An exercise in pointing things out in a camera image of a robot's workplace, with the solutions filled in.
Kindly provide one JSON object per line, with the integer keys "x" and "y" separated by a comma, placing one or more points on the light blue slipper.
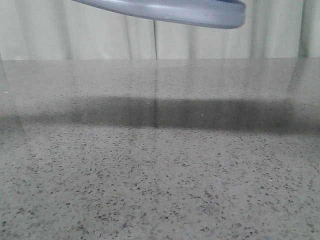
{"x": 219, "y": 14}

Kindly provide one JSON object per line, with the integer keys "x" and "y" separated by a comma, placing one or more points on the pale green curtain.
{"x": 68, "y": 30}

